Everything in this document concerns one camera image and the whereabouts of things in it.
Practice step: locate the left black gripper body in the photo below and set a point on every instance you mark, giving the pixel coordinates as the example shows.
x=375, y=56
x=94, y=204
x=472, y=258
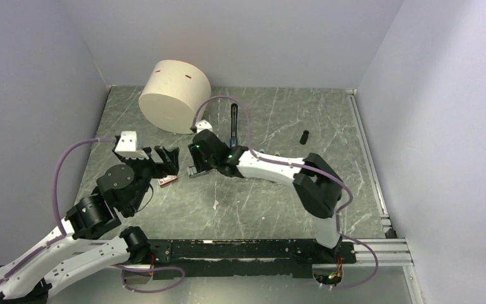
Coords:
x=146, y=170

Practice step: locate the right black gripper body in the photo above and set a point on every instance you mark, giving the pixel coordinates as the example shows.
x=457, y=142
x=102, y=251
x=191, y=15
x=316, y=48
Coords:
x=212, y=161

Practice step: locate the staple box tray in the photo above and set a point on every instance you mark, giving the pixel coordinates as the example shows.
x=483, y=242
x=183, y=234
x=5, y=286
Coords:
x=193, y=172

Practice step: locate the blue stapler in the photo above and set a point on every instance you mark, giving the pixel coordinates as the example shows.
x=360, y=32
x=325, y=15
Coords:
x=233, y=141

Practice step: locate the red white staple box sleeve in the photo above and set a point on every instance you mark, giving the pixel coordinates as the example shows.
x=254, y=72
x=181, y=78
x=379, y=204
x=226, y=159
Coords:
x=167, y=180

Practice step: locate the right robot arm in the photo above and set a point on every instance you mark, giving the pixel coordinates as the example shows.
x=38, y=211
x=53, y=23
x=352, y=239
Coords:
x=317, y=185

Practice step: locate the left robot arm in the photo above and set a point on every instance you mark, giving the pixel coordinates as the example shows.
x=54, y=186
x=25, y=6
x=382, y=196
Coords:
x=75, y=248

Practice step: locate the cream cylindrical container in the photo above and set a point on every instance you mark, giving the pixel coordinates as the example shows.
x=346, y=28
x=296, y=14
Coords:
x=173, y=94

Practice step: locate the small black cylinder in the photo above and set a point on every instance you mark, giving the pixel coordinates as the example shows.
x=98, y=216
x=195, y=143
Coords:
x=304, y=137

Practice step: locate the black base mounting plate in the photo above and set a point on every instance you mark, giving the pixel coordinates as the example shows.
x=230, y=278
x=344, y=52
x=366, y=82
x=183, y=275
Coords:
x=244, y=257

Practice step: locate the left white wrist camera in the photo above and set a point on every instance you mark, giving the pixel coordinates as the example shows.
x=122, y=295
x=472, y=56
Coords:
x=129, y=145

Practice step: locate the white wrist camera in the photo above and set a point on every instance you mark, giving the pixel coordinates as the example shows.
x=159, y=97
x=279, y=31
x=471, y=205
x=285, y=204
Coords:
x=129, y=145
x=203, y=125

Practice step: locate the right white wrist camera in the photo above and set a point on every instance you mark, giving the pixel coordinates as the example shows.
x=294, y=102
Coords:
x=203, y=125

